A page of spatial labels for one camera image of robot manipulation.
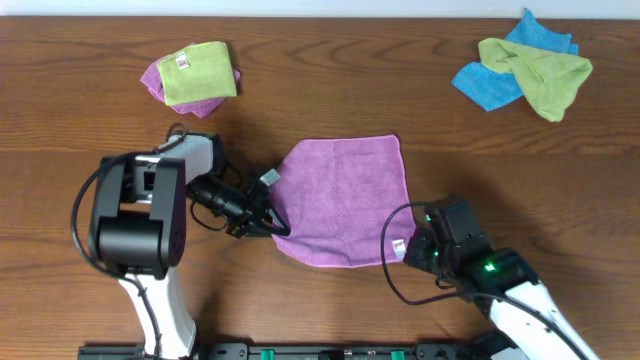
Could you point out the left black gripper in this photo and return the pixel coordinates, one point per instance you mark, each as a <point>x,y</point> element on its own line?
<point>259,205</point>

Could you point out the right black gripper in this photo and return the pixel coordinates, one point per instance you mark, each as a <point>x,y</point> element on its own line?
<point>414,256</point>

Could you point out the purple microfiber cloth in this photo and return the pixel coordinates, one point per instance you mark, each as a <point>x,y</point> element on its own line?
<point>345,202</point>

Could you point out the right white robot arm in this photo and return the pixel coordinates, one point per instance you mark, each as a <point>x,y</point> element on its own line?
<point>452,246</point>

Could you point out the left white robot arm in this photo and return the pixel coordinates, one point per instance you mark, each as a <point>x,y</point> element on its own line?
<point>137,231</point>

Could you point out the folded green cloth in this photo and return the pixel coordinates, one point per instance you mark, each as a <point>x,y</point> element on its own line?
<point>196,73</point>

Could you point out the crumpled blue cloth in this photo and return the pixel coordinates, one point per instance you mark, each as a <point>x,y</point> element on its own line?
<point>492,90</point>

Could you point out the crumpled green cloth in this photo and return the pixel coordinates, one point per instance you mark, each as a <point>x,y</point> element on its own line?
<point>548,80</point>

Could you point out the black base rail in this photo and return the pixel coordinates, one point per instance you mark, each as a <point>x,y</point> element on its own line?
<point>241,351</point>

